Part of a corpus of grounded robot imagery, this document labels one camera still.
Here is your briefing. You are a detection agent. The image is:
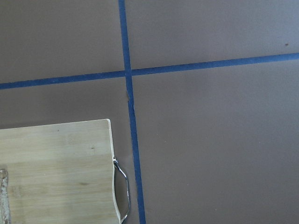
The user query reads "brown bread slice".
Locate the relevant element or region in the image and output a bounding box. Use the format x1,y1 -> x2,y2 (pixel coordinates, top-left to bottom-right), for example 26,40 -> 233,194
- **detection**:
0,168 -> 11,224

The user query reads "bamboo cutting board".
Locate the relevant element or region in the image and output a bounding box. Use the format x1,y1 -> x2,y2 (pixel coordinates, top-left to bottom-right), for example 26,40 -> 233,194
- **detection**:
0,119 -> 121,224

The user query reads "metal cutting board handle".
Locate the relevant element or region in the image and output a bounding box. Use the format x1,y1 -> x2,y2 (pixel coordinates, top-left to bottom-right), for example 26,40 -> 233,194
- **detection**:
113,157 -> 131,224

